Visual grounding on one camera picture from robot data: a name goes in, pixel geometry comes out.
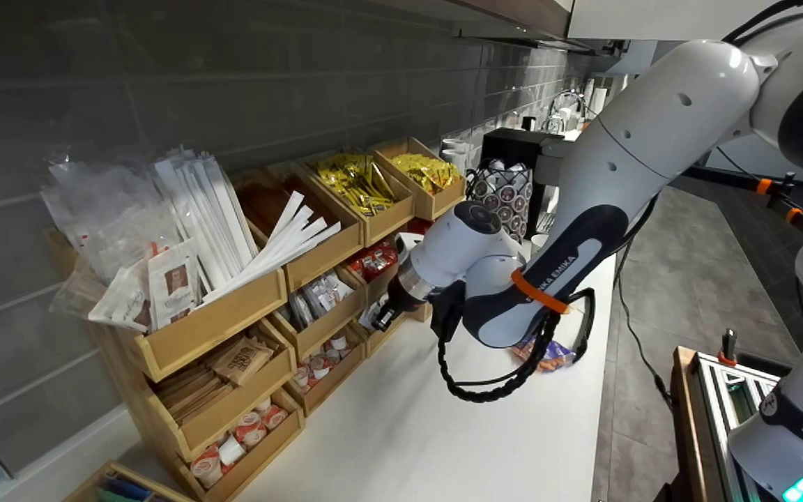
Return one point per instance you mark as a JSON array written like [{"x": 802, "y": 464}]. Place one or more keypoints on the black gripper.
[{"x": 403, "y": 300}]

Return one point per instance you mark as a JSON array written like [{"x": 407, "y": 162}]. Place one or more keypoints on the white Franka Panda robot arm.
[{"x": 643, "y": 158}]

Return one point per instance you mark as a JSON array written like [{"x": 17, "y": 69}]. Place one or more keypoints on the black white sauce packets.
[{"x": 367, "y": 318}]

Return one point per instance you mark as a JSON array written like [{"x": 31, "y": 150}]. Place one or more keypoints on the brown paper napkin packet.
[{"x": 241, "y": 358}]

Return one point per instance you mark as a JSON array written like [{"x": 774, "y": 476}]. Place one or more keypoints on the red white sauce cups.
[{"x": 234, "y": 443}]

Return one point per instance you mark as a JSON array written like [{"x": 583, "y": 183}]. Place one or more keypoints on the red ketchup packets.
[{"x": 374, "y": 261}]

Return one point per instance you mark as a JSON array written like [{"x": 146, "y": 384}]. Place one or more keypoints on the grey silver packets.
[{"x": 318, "y": 296}]

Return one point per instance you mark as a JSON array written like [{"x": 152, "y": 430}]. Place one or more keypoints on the small pink white packets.
[{"x": 318, "y": 363}]

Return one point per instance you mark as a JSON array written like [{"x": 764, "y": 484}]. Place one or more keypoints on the wooden rack with white sticks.
[{"x": 322, "y": 254}]

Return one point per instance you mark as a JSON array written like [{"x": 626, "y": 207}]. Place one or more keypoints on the wooden rack with gold packets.
[{"x": 388, "y": 221}]

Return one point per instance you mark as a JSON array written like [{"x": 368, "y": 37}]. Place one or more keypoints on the white paper stick bundle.
[{"x": 286, "y": 238}]

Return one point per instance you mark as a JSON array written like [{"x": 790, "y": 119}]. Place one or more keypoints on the wooden rack with yellow packets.
[{"x": 440, "y": 201}]

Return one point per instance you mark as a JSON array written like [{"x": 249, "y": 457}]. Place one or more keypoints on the gold foil packets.
[{"x": 358, "y": 183}]

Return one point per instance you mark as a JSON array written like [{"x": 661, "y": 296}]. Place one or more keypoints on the yellow packets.
[{"x": 421, "y": 172}]

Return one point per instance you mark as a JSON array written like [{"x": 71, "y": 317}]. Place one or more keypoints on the large wooden three-tier rack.
[{"x": 209, "y": 324}]

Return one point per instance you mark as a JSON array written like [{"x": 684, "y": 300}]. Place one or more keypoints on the colourful snack bag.
[{"x": 558, "y": 353}]

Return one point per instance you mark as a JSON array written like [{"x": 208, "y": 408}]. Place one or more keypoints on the wooden stirrer bundle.
[{"x": 194, "y": 390}]

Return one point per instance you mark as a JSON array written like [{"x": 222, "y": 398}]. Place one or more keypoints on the white wrapped cutlery packets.
[{"x": 202, "y": 211}]

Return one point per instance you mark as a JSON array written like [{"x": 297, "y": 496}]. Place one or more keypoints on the white packets with brown print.
[{"x": 173, "y": 284}]

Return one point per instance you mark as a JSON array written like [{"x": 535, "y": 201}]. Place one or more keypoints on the black coffee machine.
[{"x": 514, "y": 150}]

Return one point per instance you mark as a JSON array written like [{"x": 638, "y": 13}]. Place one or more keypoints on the clear glassware cluster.
[{"x": 565, "y": 109}]

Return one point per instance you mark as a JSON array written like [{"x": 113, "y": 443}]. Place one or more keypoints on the clear plastic bag pile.
[{"x": 103, "y": 214}]

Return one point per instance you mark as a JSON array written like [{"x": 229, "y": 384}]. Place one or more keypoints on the wooden tray corner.
[{"x": 127, "y": 484}]

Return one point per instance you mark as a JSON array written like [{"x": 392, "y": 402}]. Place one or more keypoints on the black stand with orange clamps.
[{"x": 779, "y": 194}]

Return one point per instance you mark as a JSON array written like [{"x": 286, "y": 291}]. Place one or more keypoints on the wooden wall cabinet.
[{"x": 514, "y": 16}]

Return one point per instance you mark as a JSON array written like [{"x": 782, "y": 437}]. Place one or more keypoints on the small metal post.
[{"x": 729, "y": 348}]

